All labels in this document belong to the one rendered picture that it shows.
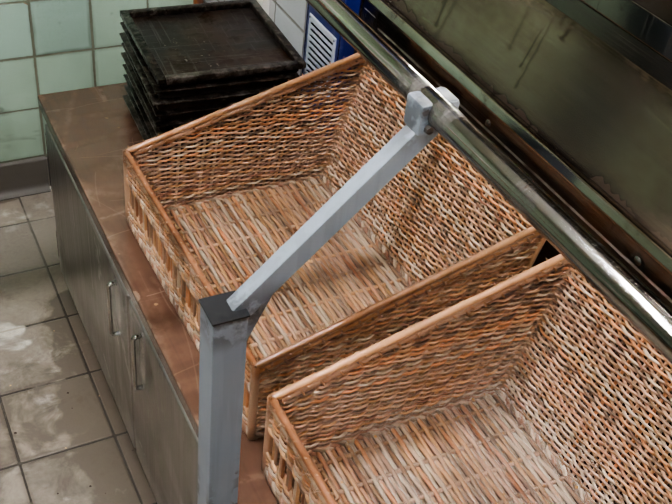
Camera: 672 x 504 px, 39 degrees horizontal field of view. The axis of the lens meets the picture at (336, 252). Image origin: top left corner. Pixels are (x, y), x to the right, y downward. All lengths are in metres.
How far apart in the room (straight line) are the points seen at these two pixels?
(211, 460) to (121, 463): 0.94
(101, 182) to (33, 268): 0.76
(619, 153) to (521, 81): 0.22
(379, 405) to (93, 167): 0.81
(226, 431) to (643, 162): 0.62
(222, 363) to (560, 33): 0.69
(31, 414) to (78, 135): 0.63
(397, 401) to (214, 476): 0.31
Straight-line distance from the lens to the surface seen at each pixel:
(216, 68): 1.80
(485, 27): 1.52
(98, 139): 1.96
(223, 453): 1.16
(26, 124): 2.72
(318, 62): 1.98
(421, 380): 1.35
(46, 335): 2.37
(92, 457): 2.11
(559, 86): 1.39
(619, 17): 1.29
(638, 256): 1.33
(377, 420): 1.37
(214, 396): 1.08
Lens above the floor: 1.64
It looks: 39 degrees down
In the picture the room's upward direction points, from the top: 7 degrees clockwise
